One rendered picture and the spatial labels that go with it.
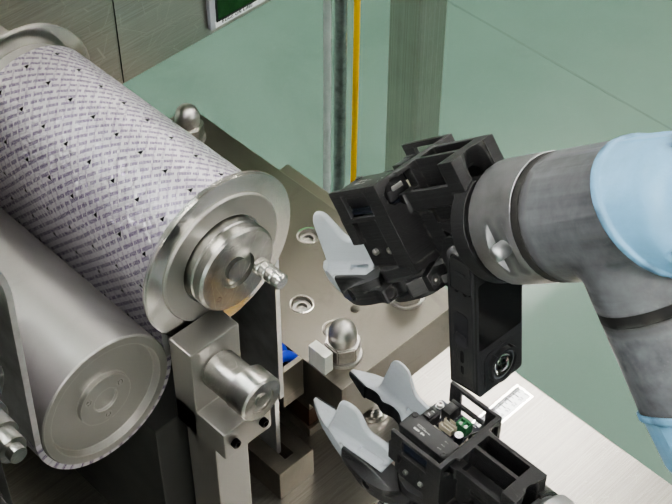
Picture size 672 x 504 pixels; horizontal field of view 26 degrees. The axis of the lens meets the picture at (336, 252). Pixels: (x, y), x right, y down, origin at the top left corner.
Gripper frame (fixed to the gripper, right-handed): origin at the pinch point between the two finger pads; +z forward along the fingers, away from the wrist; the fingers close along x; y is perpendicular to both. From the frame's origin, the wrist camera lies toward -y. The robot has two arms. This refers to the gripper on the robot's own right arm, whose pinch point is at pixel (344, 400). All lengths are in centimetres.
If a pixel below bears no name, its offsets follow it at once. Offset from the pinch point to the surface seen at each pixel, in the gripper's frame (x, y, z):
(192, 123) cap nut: -16.2, -2.9, 39.0
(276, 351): 0.2, -0.4, 8.3
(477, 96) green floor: -143, -109, 102
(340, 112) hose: -55, -34, 56
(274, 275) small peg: 4.3, 16.0, 3.3
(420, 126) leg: -73, -48, 57
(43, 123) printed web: 9.4, 21.3, 24.4
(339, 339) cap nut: -6.0, -2.5, 6.7
